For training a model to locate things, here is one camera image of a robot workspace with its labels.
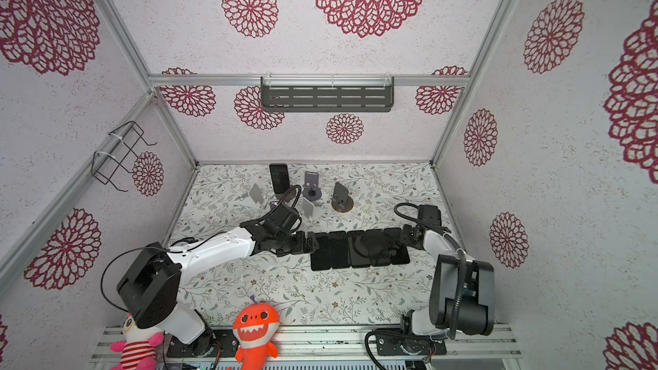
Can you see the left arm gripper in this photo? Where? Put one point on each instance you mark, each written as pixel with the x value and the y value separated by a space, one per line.
pixel 302 246

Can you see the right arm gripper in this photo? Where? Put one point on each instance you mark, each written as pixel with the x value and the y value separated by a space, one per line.
pixel 405 236

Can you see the black phone laid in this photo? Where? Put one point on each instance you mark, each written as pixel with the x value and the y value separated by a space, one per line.
pixel 398 251
pixel 339 246

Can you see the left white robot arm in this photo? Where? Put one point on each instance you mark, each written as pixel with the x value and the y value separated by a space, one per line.
pixel 149 288

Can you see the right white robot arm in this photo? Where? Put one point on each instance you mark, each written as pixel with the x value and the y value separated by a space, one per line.
pixel 462 294

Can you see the grey round rear phone stand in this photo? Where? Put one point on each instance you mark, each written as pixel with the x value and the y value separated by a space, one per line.
pixel 311 186

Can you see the white tilted left phone stand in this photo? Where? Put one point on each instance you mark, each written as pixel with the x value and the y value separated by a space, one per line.
pixel 254 195

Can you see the red shark plush toy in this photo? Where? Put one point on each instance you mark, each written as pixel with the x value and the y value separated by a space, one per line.
pixel 254 328

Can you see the pink white plush toy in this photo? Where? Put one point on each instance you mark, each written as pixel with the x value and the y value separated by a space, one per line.
pixel 138 350

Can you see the grey wall shelf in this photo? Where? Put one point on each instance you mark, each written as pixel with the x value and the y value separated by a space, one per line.
pixel 327 96

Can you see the black wire wall rack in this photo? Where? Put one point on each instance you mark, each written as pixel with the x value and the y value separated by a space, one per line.
pixel 108 161

